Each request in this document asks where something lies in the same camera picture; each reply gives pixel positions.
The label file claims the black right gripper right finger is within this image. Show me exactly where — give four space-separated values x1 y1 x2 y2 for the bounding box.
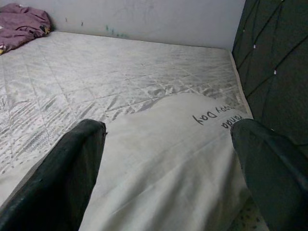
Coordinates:
230 119 308 231

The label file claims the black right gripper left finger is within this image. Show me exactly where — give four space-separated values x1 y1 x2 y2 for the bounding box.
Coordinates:
0 119 107 231

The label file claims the white printed pillow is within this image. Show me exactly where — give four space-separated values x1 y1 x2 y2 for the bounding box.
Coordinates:
78 92 253 231

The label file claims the dark tufted headboard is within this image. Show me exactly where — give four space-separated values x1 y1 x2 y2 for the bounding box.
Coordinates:
231 0 308 150

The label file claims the grey quilted mattress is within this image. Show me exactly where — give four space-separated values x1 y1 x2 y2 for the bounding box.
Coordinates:
0 30 269 231

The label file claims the purple cartoon print blanket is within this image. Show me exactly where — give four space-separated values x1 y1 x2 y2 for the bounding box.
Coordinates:
0 2 51 55

